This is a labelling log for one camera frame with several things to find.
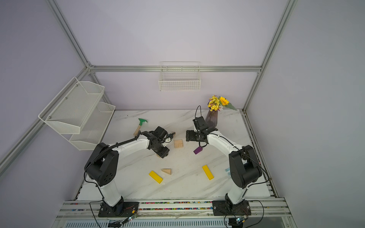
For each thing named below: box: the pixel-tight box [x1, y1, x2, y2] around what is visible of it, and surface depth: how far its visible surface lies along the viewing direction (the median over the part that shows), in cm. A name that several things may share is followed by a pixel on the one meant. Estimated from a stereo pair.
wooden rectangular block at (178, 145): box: [173, 142, 184, 149], surface depth 100 cm
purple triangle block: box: [192, 146, 203, 155], surface depth 97 cm
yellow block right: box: [201, 164, 215, 181], surface depth 88 cm
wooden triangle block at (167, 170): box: [161, 168, 172, 175], surface depth 88 cm
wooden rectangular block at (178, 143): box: [173, 139, 184, 147], surface depth 100 cm
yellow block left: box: [148, 170, 164, 184], surface depth 86 cm
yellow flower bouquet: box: [207, 95, 238, 112], surface depth 92 cm
